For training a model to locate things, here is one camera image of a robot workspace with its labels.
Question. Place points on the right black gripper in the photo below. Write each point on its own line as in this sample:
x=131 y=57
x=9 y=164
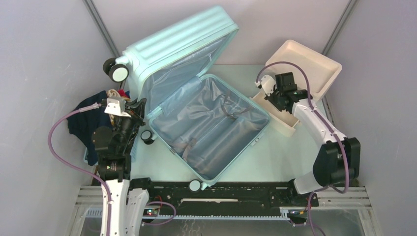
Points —
x=270 y=98

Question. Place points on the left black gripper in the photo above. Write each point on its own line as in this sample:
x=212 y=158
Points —
x=136 y=109

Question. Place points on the red garment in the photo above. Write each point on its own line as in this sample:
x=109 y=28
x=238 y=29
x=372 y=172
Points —
x=123 y=93

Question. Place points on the yellow white striped garment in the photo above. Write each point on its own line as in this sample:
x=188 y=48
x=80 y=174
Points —
x=113 y=93

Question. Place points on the dark navy garment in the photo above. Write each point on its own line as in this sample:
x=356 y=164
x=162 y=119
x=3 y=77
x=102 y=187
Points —
x=82 y=125

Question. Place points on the light blue ribbed suitcase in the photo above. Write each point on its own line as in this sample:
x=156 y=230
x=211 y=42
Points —
x=203 y=120

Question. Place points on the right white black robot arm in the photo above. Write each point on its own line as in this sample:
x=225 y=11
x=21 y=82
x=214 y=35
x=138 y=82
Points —
x=338 y=157

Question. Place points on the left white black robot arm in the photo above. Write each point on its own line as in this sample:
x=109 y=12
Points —
x=114 y=176

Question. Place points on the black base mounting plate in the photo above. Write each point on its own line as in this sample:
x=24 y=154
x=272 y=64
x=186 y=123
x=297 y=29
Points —
x=226 y=199

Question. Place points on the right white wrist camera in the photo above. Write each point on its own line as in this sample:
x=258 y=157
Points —
x=267 y=84

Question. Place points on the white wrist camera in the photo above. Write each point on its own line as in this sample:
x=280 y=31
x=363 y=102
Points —
x=116 y=106
x=267 y=84

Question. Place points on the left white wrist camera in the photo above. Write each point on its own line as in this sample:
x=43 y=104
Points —
x=116 y=106

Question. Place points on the aluminium frame rail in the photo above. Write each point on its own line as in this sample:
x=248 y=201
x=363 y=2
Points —
x=356 y=198

